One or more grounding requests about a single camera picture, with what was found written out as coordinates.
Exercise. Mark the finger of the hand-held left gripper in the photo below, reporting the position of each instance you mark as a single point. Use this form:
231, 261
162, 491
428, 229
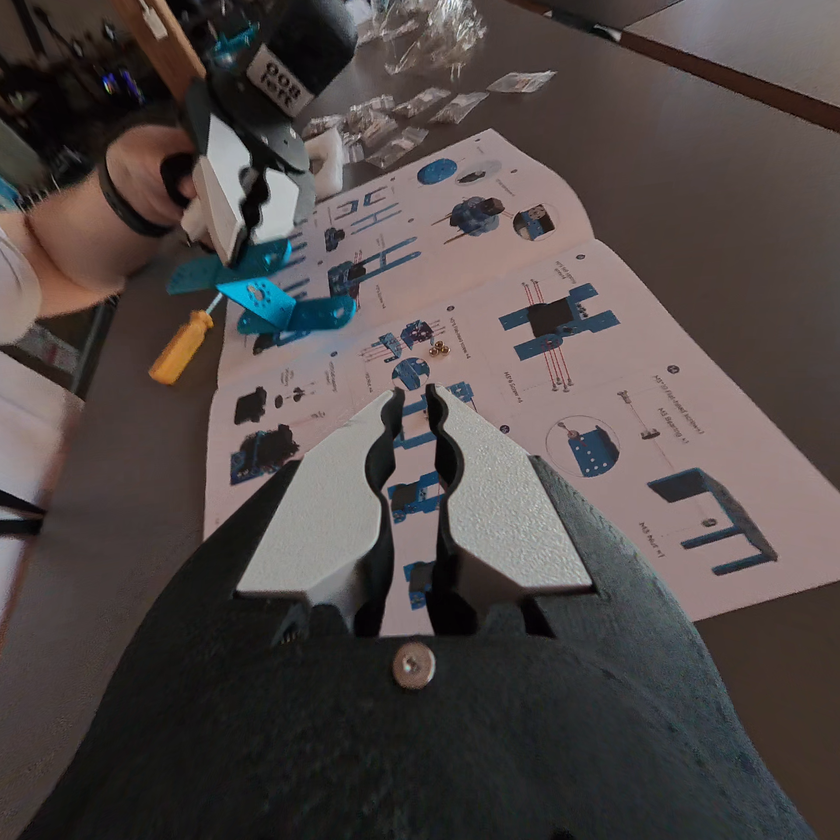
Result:
285, 203
220, 190

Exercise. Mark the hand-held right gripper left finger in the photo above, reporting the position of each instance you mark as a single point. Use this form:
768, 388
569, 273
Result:
315, 518

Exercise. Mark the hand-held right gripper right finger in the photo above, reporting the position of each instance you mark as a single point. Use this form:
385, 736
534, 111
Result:
505, 518

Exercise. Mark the blue metal U bracket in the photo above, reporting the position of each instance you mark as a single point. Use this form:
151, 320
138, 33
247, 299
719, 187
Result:
259, 305

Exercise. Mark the person's left forearm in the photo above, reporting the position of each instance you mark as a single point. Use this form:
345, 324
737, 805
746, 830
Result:
79, 243

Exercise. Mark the dark brown desk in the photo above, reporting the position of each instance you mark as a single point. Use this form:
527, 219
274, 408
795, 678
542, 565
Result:
656, 197

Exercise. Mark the adjacent dark desk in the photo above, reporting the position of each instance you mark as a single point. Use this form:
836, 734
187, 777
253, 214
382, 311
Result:
754, 46

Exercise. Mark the person's left hand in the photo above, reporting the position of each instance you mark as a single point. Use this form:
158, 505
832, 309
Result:
141, 170

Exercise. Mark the white foam block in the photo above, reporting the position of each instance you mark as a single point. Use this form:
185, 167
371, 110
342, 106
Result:
327, 161

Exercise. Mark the blue metal robot assembly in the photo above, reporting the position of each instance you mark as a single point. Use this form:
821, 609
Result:
229, 43

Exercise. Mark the pile of small plastic bags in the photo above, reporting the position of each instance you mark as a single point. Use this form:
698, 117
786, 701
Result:
400, 148

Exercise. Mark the printed instruction sheet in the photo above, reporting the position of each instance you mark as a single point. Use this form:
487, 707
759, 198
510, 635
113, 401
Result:
630, 400

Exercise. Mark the crumpled clear plastic wrap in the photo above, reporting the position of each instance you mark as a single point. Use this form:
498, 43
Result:
426, 33

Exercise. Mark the person's white shirt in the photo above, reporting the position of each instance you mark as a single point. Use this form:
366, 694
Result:
26, 420

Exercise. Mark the wooden post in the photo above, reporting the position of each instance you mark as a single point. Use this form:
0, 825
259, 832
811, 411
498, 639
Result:
164, 39

